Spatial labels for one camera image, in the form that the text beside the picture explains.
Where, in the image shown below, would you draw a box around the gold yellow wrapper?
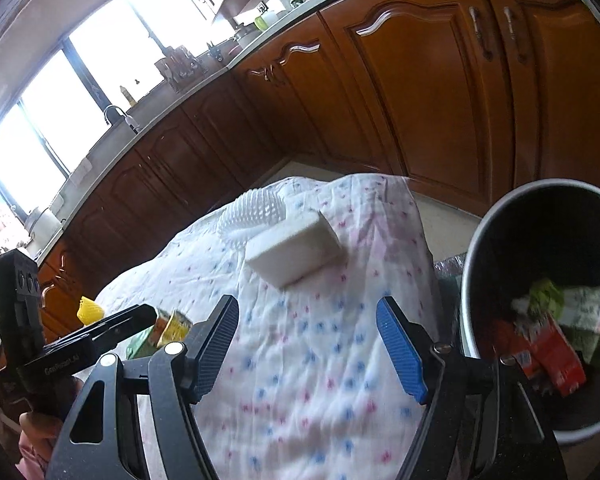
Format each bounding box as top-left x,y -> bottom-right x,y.
157,310 -> 194,349

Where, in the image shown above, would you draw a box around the white foam block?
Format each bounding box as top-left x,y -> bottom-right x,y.
245,210 -> 342,289

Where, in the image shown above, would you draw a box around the red paper carton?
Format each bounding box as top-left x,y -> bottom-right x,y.
490,314 -> 586,396

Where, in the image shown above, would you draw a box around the green snack wrapper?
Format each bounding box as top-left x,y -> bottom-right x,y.
510,278 -> 600,367

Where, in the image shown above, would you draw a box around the white rimmed trash bin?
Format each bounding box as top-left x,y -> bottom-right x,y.
460,179 -> 600,445

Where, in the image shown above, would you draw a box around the kitchen sink faucet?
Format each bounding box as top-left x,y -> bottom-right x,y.
102,104 -> 140,134

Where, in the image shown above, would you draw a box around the wooden kitchen cabinets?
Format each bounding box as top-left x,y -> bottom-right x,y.
38,0 -> 600,340

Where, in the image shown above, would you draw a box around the person's left hand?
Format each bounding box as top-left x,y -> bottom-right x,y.
18,376 -> 84,476

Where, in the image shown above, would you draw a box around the yellow foam piece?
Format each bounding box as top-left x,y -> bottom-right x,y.
76,296 -> 105,326

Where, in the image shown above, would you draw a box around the floral white tablecloth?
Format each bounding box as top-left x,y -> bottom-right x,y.
96,174 -> 443,479

